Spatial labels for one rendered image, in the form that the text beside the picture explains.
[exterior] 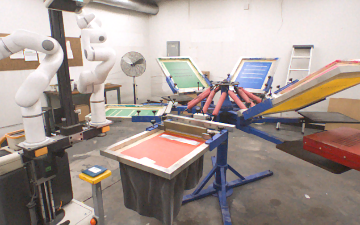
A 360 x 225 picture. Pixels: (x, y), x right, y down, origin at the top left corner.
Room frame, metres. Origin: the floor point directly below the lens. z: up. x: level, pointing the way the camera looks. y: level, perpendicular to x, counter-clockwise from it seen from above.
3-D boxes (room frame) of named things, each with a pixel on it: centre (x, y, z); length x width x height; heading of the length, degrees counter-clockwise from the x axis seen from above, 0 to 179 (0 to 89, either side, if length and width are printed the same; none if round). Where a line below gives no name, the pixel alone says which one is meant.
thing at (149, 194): (1.39, 0.24, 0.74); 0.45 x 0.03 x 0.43; 57
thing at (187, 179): (1.48, -0.06, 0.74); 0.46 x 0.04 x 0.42; 147
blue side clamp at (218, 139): (1.69, -0.28, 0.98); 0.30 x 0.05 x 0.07; 147
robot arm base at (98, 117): (1.63, 0.60, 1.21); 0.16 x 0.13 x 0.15; 59
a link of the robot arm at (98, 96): (1.62, 0.59, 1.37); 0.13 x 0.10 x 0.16; 128
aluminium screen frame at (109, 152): (1.64, 0.08, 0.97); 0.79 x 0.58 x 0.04; 147
